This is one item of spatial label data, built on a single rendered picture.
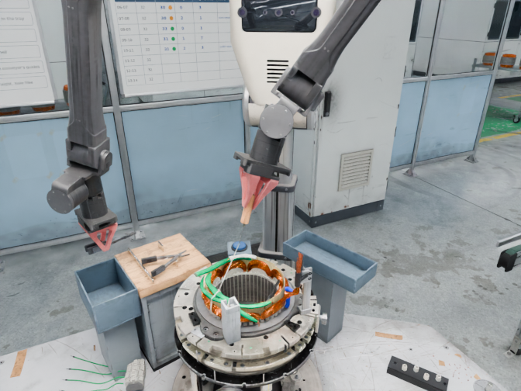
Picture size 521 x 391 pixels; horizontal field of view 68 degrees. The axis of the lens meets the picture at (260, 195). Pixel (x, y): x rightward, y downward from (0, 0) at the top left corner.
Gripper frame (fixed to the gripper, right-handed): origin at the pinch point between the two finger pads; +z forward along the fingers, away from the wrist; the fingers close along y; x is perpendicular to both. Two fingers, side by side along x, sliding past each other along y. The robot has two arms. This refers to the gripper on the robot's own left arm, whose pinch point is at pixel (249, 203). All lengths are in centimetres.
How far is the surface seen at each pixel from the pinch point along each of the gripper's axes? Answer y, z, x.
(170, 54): 13, -33, 222
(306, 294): 15.4, 14.7, -7.4
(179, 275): -2.9, 28.0, 20.6
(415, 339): 69, 33, 3
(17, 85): -71, 15, 217
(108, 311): -18.3, 37.5, 17.3
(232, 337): 1.1, 24.5, -9.0
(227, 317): -1.7, 19.7, -9.6
